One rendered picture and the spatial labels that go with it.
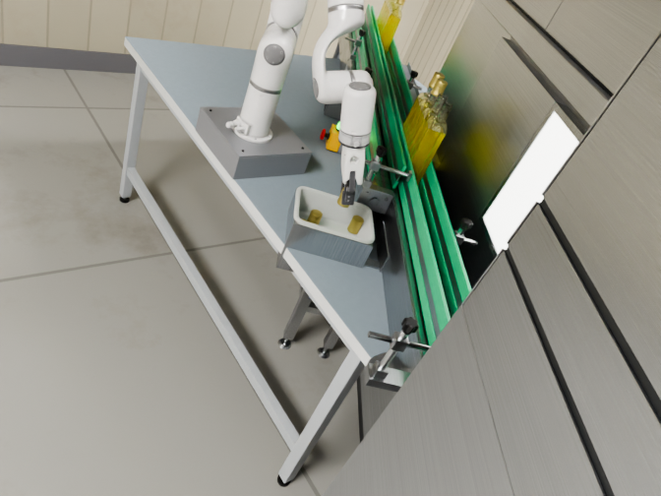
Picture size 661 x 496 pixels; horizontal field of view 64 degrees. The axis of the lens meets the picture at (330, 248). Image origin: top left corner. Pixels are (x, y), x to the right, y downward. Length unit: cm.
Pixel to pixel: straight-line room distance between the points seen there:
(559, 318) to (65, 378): 167
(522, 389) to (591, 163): 21
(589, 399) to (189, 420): 157
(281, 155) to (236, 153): 15
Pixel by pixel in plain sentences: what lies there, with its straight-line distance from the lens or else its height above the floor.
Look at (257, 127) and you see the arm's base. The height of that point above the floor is 88.
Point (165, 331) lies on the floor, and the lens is 209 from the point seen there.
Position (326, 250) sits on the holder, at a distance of 138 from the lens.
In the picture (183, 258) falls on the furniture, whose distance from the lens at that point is 208.
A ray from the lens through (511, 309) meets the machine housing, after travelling 54.
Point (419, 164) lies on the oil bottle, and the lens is 160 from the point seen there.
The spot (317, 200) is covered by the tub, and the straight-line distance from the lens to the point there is 148.
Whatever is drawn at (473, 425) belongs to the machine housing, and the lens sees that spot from 57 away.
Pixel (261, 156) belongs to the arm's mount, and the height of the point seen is 83.
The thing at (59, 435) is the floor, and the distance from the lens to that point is 184.
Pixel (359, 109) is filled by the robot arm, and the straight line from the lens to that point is 120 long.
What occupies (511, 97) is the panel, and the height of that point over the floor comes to 124.
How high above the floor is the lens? 159
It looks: 36 degrees down
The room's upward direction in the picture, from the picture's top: 25 degrees clockwise
